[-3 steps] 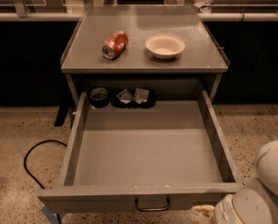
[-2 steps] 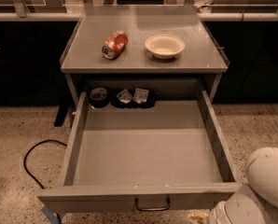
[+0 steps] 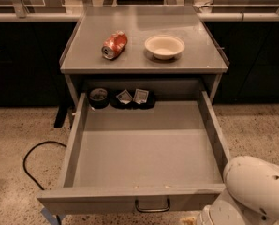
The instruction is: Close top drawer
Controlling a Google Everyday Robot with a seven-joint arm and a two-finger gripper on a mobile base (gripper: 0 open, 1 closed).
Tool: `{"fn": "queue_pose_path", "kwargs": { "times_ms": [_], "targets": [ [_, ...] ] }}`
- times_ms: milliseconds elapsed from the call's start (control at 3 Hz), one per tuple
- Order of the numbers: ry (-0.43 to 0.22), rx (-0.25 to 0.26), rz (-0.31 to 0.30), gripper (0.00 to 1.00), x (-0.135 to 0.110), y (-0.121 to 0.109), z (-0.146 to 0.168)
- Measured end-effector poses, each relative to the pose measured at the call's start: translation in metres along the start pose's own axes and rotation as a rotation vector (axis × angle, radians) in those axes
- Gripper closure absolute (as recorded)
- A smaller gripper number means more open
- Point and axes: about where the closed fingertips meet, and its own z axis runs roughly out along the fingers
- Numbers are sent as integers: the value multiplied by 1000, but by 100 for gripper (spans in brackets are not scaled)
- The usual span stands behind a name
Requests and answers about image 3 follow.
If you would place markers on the grey top drawer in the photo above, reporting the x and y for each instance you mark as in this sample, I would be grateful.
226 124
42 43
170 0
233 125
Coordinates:
168 158

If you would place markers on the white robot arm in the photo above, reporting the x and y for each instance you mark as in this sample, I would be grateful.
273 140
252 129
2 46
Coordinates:
251 196

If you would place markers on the black tray in drawer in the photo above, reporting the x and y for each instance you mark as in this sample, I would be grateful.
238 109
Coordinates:
116 103

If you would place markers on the grey drawer cabinet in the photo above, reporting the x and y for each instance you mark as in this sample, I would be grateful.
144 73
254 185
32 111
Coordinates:
190 77

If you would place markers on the right white packet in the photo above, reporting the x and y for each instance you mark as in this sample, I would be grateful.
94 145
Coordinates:
141 96

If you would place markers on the white packet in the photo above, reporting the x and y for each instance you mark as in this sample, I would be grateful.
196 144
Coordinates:
141 96
124 97

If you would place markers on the left white packet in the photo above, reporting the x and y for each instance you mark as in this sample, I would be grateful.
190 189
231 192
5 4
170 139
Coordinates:
124 97

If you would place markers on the black tape roll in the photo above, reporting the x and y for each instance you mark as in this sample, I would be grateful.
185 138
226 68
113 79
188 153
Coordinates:
99 98

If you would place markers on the white paper bowl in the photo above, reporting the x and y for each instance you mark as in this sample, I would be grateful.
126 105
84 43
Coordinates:
164 47

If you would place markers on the crushed red soda can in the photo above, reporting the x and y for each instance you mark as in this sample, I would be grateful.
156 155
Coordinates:
114 45

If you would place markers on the dark background counter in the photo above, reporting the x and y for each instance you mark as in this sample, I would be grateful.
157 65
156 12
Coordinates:
31 55

